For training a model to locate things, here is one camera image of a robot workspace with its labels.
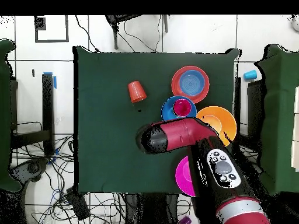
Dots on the blue plastic cup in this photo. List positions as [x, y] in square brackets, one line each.
[250, 75]

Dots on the large yellow-orange plastic bowl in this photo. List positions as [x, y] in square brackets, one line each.
[224, 121]

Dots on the dark green tablecloth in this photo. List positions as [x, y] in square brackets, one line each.
[140, 65]

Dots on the large pink plastic bowl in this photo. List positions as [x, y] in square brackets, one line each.
[183, 177]

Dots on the orange plastic cup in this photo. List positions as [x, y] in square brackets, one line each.
[137, 92]

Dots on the black power strip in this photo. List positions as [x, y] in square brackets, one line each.
[78, 205]

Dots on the orange-red plastic bowl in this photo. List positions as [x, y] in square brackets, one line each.
[175, 81]

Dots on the green cloth side table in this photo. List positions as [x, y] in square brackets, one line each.
[5, 116]
[278, 116]

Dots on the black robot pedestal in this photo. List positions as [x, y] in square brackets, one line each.
[151, 207]

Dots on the white box stack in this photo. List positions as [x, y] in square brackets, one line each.
[296, 128]

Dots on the magenta plastic cup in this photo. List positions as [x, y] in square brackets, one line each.
[182, 107]

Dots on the purple plastic cup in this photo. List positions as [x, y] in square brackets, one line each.
[185, 221]

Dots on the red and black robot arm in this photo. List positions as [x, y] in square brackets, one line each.
[186, 133]

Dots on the small ringed blue bowl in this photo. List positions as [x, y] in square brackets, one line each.
[191, 81]

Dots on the black table frame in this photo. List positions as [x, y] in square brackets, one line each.
[254, 105]
[48, 105]

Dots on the large smooth blue bowl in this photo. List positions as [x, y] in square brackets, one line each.
[167, 112]

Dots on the black camera tripod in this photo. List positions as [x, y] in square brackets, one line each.
[115, 35]

